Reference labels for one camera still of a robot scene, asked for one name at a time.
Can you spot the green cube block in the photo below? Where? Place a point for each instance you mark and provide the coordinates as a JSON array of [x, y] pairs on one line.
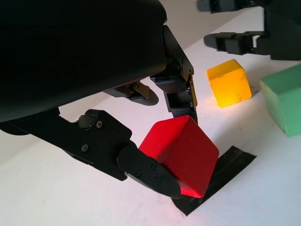
[[287, 101]]

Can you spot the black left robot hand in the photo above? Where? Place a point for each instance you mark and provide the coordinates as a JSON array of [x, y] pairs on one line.
[[70, 51]]

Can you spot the yellow cube block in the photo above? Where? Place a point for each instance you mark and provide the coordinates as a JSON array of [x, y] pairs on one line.
[[228, 84]]

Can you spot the black tape strip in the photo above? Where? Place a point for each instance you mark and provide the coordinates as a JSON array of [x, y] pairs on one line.
[[230, 169]]

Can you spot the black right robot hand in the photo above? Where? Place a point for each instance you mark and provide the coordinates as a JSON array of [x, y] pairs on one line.
[[284, 28]]

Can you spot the red cube block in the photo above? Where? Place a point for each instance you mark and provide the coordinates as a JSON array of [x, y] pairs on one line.
[[188, 150]]

